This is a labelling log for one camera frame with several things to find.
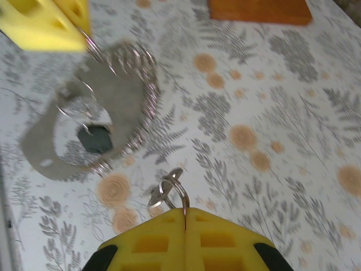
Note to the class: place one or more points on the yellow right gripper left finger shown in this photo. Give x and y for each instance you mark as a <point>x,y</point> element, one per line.
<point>152,240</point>

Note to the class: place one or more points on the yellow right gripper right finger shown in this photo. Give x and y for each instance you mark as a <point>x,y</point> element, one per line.
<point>220,240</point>

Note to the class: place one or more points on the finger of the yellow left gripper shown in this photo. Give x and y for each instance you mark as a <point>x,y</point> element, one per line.
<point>80,14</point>
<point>36,28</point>

